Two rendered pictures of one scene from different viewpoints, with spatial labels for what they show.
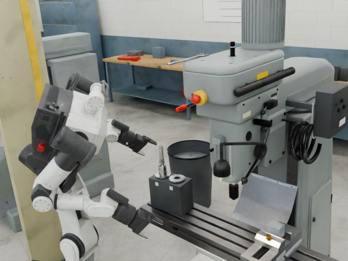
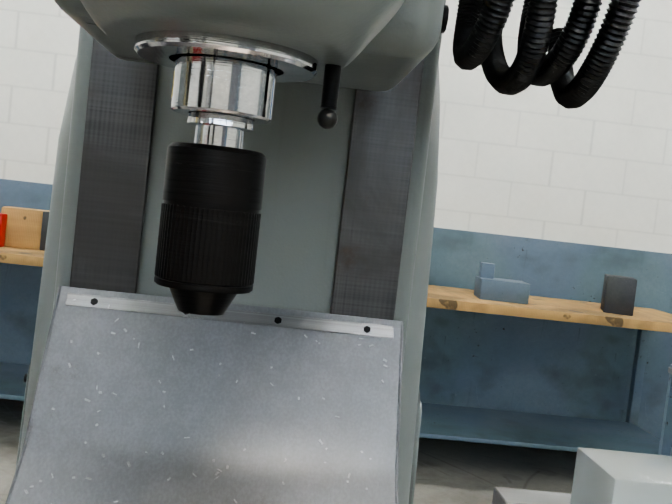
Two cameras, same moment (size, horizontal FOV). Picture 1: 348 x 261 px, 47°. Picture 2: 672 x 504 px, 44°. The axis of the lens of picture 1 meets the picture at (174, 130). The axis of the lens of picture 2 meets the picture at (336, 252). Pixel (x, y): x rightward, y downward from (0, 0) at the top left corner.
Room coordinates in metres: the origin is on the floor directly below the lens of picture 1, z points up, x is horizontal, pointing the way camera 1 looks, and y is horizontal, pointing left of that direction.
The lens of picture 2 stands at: (1.41, -0.02, 1.24)
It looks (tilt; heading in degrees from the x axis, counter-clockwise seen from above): 3 degrees down; 312
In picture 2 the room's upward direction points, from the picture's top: 6 degrees clockwise
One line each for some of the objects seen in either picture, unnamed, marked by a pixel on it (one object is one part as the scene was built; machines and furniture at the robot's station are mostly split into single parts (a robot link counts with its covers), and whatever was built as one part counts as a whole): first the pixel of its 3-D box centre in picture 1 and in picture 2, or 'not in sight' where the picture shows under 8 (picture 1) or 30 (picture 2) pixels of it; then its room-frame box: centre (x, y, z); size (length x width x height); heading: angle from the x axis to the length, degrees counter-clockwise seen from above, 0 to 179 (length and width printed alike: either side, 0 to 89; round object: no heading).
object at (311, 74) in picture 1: (286, 83); not in sight; (2.09, -0.62, 1.66); 0.80 x 0.23 x 0.20; 136
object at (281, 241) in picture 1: (269, 240); not in sight; (1.52, -0.40, 1.08); 0.12 x 0.06 x 0.04; 46
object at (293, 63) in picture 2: not in sight; (227, 57); (1.72, -0.27, 1.31); 0.09 x 0.09 x 0.01
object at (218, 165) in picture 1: (221, 167); not in sight; (1.49, -0.19, 1.48); 0.07 x 0.07 x 0.06
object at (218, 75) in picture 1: (234, 73); not in sight; (1.73, -0.28, 1.81); 0.47 x 0.26 x 0.16; 136
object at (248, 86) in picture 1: (266, 80); not in sight; (1.65, -0.40, 1.79); 0.45 x 0.04 x 0.04; 136
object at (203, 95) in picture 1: (200, 97); not in sight; (1.56, -0.11, 1.76); 0.06 x 0.02 x 0.06; 46
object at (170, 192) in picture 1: (171, 191); not in sight; (2.02, 0.04, 1.09); 0.22 x 0.12 x 0.20; 53
